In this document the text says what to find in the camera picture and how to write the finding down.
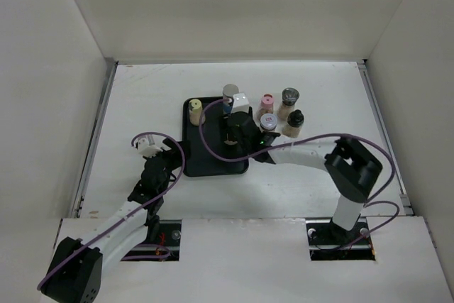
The yellow cap spice bottle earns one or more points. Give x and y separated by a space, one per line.
195 110

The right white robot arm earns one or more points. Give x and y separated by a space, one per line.
352 167

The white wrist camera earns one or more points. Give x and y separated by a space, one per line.
146 147
240 103

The black cap small pepper bottle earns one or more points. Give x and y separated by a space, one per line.
295 121

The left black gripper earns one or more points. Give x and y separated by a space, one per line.
176 152

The black grinder top bottle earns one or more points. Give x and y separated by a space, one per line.
231 139

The pink cap spice bottle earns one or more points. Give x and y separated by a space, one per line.
266 106

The blue label silver cap bottle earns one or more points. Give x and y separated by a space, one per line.
229 90

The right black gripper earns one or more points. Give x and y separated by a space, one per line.
226 125

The grey grinder top bottle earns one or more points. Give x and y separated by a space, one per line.
290 96

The red label jar white lid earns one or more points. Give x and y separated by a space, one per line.
268 122

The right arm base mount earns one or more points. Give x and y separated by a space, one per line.
328 242

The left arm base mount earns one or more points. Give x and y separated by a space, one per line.
161 244

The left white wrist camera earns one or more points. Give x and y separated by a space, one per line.
146 147

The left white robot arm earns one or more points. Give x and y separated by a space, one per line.
78 264

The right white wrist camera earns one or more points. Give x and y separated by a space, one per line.
240 103

